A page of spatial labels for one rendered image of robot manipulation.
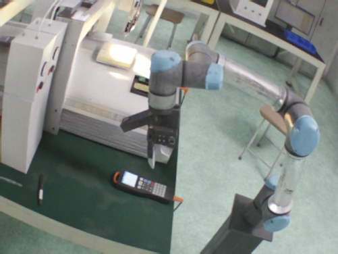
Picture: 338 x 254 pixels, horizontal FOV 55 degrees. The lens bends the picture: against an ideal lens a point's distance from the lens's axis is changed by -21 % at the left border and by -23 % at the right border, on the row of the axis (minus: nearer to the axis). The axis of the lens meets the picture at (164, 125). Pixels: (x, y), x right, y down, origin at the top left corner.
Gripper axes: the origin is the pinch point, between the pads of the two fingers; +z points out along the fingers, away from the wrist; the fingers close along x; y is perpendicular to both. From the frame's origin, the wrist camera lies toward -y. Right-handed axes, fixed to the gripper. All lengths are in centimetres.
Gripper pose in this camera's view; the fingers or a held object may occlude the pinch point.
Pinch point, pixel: (152, 163)
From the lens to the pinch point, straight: 123.7
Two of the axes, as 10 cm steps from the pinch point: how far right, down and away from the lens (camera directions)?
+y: 9.9, 1.3, -0.9
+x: 1.5, -5.3, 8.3
